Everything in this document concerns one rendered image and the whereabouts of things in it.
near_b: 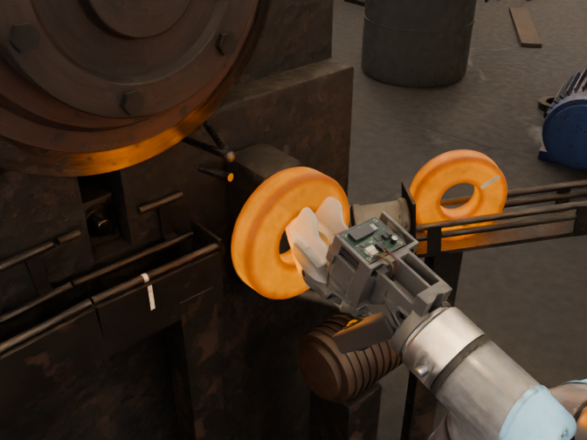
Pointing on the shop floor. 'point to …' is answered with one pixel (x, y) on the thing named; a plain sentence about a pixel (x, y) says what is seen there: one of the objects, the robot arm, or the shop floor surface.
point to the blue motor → (567, 125)
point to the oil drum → (417, 41)
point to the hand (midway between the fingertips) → (293, 220)
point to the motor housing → (343, 382)
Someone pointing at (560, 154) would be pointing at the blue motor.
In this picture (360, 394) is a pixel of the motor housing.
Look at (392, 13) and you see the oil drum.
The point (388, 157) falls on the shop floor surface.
